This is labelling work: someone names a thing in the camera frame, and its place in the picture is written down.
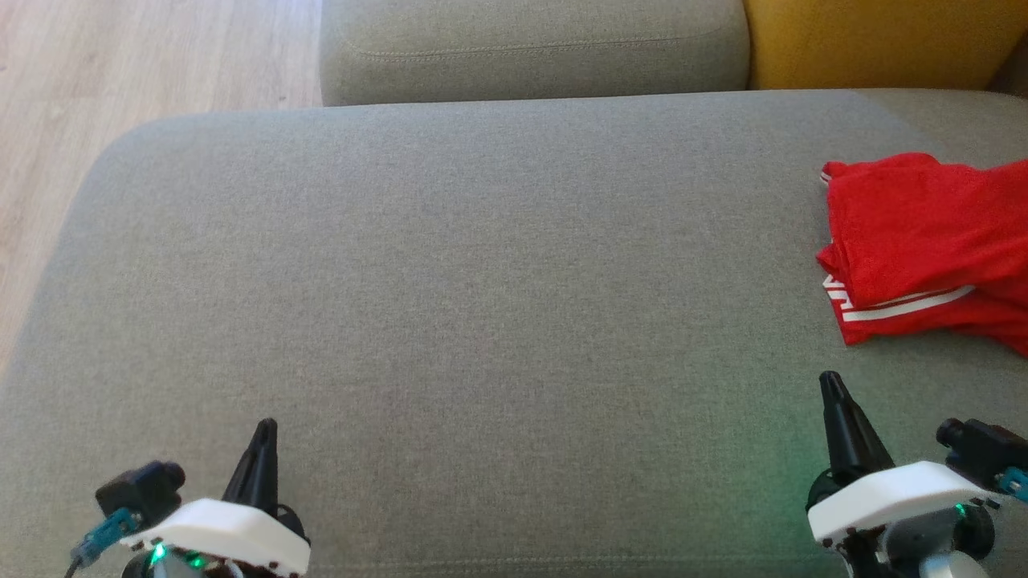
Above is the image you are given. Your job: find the grey sofa seat cushion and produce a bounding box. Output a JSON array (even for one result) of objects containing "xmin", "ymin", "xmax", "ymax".
[{"xmin": 0, "ymin": 88, "xmax": 1028, "ymax": 578}]

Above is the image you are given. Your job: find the grey sofa back cushion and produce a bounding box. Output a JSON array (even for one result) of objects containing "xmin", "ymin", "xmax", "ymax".
[{"xmin": 320, "ymin": 0, "xmax": 752, "ymax": 107}]

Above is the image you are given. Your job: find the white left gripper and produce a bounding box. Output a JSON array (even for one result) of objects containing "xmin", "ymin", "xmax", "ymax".
[{"xmin": 120, "ymin": 417, "xmax": 312, "ymax": 578}]

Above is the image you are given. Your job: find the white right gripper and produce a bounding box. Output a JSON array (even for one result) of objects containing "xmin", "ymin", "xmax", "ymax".
[{"xmin": 807, "ymin": 371, "xmax": 1005, "ymax": 578}]

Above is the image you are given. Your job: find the arm cable teal plug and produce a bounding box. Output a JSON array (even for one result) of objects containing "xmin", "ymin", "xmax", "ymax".
[
  {"xmin": 996, "ymin": 467, "xmax": 1028, "ymax": 505},
  {"xmin": 71, "ymin": 507, "xmax": 144, "ymax": 578}
]

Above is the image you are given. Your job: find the right arm cable teal plug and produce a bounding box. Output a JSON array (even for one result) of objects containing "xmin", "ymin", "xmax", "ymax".
[{"xmin": 996, "ymin": 467, "xmax": 1028, "ymax": 505}]

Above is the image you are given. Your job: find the yellow pillow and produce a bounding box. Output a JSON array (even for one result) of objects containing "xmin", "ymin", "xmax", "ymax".
[{"xmin": 743, "ymin": 0, "xmax": 1028, "ymax": 91}]

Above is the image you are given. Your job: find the red and white basketball jersey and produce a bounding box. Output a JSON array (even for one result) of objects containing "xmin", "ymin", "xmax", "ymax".
[{"xmin": 817, "ymin": 153, "xmax": 1028, "ymax": 348}]

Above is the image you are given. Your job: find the left arm cable teal plug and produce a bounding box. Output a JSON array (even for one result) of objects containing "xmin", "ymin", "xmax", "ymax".
[{"xmin": 71, "ymin": 507, "xmax": 144, "ymax": 578}]

